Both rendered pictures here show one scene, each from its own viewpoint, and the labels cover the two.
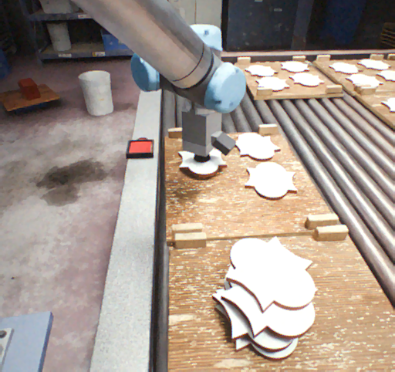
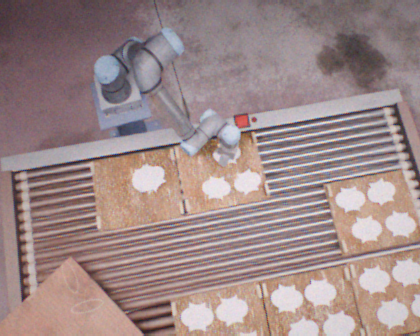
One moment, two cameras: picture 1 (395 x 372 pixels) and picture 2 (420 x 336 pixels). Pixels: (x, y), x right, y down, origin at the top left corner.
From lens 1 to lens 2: 175 cm
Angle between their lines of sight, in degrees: 52
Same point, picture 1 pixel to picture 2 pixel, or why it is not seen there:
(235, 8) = not seen: outside the picture
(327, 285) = (159, 203)
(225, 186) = (210, 167)
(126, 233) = not seen: hidden behind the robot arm
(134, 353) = (134, 145)
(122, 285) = (156, 136)
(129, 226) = not seen: hidden behind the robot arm
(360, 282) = (161, 214)
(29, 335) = (142, 113)
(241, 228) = (183, 174)
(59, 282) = (246, 96)
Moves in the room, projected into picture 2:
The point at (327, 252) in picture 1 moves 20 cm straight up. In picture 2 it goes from (173, 206) to (171, 198)
